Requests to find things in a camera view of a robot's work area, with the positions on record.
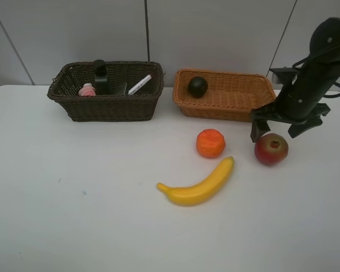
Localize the black pump bottle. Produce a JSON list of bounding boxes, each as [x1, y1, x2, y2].
[[93, 59, 111, 95]]

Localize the light orange wicker basket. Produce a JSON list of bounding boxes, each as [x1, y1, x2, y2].
[[172, 69, 276, 122]]

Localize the pink bottle white cap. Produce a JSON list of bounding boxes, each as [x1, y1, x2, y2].
[[78, 83, 96, 96]]

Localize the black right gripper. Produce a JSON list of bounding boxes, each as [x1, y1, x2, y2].
[[250, 61, 340, 143]]

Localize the orange fruit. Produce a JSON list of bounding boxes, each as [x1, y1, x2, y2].
[[195, 129, 226, 159]]

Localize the dark brown wicker basket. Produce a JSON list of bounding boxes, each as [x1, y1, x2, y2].
[[47, 61, 164, 122]]

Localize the red pomegranate fruit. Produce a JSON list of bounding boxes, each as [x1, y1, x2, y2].
[[254, 133, 288, 166]]

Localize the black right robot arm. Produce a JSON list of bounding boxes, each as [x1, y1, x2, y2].
[[250, 18, 340, 142]]

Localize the yellow banana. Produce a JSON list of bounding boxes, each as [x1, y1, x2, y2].
[[156, 156, 235, 206]]

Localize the black felt board eraser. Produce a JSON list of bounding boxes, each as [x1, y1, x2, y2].
[[111, 82, 128, 95]]

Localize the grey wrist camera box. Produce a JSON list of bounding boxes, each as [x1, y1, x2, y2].
[[269, 67, 298, 85]]

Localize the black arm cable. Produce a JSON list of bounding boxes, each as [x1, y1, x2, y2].
[[293, 39, 340, 99]]

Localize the dark mangosteen fruit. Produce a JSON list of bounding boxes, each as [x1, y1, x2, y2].
[[188, 76, 208, 98]]

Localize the white marker pen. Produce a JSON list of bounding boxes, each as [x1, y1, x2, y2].
[[127, 74, 152, 95]]

